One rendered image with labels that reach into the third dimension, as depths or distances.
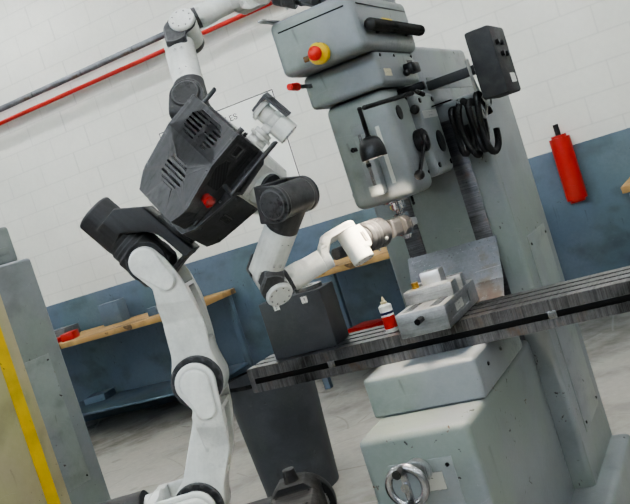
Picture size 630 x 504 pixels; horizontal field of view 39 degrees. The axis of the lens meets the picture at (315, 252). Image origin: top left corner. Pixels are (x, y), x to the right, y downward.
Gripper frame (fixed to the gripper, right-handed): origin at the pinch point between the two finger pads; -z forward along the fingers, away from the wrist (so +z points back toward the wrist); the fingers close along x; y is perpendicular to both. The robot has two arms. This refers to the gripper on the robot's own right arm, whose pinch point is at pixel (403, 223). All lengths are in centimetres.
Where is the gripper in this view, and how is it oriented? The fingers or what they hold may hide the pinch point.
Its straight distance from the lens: 270.0
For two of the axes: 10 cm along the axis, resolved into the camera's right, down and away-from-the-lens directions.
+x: -6.7, 1.7, 7.3
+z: -6.9, 2.5, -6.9
